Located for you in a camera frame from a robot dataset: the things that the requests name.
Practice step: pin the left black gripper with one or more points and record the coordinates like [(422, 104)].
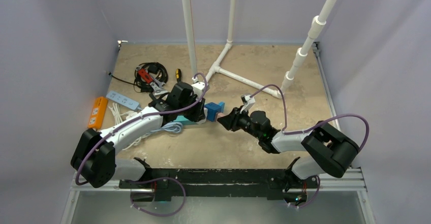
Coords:
[(198, 114)]

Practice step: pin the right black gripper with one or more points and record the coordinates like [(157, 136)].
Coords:
[(236, 119)]

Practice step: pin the blue cube socket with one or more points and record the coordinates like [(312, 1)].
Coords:
[(212, 110)]

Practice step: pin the light blue plug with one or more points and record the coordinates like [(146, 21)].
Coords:
[(221, 106)]

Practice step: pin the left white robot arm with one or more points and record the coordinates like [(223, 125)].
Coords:
[(94, 158)]

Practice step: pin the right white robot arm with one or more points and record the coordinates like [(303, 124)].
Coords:
[(330, 151)]

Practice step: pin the teal rectangular box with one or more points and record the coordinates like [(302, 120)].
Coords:
[(184, 121)]

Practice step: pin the yellow black screwdriver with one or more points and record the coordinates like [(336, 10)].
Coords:
[(178, 75)]

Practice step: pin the silver adjustable wrench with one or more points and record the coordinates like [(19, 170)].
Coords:
[(157, 86)]

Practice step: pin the light blue power strip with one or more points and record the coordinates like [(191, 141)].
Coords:
[(123, 100)]

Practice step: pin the orange power strip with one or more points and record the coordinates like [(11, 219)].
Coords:
[(97, 114)]

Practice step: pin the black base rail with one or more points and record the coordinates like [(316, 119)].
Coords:
[(272, 184)]

